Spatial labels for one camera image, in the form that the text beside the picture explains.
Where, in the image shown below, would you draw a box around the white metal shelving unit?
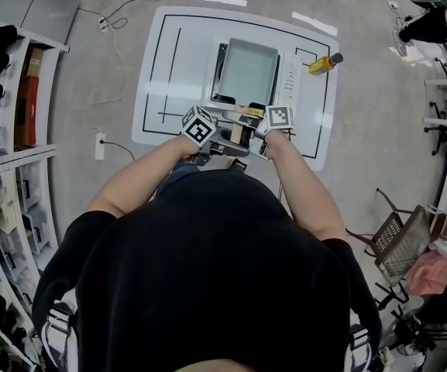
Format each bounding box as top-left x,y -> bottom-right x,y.
0,15 -> 71,372

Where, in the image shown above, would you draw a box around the white stove black top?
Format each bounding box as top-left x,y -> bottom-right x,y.
207,36 -> 304,112

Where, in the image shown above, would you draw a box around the grey rectangular pan wooden handle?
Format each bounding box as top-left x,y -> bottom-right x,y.
218,37 -> 280,147

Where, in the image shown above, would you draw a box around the clear plastic storage bin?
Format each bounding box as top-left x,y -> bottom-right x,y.
20,202 -> 52,256

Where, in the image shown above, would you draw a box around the person's right forearm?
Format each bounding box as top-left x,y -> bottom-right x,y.
265,129 -> 349,243

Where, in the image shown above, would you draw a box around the brown mesh chair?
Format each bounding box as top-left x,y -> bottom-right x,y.
346,187 -> 441,286

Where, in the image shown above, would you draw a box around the yellow oil bottle black cap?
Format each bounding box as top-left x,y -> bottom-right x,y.
308,52 -> 344,76

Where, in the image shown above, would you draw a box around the black floor fan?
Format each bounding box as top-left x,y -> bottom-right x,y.
381,315 -> 441,367

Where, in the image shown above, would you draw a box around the person's left forearm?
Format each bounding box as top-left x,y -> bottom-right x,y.
86,133 -> 201,219

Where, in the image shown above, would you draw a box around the orange cardboard box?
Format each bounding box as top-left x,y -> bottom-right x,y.
14,75 -> 40,147

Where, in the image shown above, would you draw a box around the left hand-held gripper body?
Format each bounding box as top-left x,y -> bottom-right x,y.
179,105 -> 225,167

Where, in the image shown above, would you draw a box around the brown cardboard box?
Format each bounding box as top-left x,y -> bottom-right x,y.
22,46 -> 45,79

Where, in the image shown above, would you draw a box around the pink cloth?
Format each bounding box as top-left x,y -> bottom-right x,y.
405,249 -> 447,296

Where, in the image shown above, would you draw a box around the white power cable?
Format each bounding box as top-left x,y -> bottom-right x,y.
90,24 -> 131,106

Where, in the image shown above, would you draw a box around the person's blue jeans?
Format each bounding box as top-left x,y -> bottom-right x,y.
156,162 -> 248,199

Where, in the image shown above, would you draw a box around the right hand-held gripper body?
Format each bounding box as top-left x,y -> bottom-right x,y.
253,105 -> 295,161

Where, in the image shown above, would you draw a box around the person's black shirt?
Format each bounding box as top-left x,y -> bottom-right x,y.
31,168 -> 383,372

